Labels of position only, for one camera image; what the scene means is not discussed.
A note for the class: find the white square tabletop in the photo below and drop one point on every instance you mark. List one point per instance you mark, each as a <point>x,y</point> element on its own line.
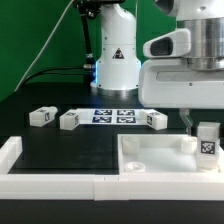
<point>154,153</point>

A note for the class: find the AprilTag marker sheet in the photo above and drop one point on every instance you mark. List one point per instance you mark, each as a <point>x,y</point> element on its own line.
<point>114,116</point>

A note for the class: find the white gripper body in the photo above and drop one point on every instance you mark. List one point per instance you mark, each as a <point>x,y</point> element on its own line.
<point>169,83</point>

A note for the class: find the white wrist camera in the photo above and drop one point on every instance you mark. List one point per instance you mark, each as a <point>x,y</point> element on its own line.
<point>173,44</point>

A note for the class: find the white U-shaped fence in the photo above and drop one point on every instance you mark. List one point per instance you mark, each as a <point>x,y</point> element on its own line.
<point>206,185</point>

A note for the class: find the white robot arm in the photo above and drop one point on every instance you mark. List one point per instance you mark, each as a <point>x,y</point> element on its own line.
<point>117,71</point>

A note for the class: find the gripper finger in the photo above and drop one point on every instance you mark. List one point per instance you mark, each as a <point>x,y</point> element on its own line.
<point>186,118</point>

